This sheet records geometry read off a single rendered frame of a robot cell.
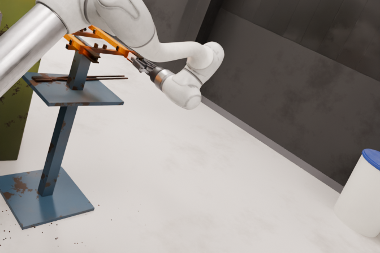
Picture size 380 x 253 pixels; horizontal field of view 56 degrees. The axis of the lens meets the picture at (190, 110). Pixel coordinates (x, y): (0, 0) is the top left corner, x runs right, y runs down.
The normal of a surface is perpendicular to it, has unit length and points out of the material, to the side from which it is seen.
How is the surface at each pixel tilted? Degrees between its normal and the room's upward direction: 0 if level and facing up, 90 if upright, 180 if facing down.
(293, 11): 90
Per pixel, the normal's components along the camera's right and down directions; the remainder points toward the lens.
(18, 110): 0.54, 0.49
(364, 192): -0.76, 0.01
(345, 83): -0.60, 0.07
